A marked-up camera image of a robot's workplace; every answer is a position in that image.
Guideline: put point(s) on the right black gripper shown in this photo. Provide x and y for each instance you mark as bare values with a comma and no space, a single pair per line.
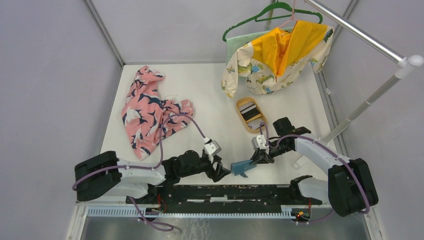
261,157

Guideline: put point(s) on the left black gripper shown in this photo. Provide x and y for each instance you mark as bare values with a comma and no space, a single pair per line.
220,172

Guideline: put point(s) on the blue leather card holder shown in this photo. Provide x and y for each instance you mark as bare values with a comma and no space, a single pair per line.
240,168

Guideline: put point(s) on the silver credit card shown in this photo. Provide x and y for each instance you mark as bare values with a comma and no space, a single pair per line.
255,124

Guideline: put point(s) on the oval wooden tray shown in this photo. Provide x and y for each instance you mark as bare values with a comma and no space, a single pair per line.
244,100

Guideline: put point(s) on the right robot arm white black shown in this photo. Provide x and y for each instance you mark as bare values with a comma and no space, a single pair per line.
349,187

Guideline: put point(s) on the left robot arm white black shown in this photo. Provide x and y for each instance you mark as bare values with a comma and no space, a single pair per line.
106,175

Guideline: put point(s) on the black credit card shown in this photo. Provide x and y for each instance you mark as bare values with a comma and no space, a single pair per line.
247,116

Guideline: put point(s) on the grey striped credit card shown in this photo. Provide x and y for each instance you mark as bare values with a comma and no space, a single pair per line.
247,107

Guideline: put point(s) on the pink shark print garment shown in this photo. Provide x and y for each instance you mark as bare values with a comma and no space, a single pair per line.
145,113

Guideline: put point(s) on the dinosaur print yellow lined jacket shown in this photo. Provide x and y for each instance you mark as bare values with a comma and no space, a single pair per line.
310,45

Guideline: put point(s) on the metal clothes rack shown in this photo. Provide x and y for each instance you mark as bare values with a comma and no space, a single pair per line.
357,84

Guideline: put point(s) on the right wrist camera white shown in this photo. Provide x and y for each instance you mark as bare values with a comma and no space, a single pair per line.
260,142

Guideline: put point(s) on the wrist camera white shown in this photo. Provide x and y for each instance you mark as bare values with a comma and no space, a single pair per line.
260,142
211,148

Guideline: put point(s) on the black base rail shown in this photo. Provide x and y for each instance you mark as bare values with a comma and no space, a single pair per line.
223,199

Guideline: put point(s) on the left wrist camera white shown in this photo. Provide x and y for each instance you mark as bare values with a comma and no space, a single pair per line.
211,148

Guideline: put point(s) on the white plastic bracket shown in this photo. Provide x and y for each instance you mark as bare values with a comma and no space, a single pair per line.
300,162

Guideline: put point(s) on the pink wire hanger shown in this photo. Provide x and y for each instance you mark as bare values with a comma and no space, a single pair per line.
291,20

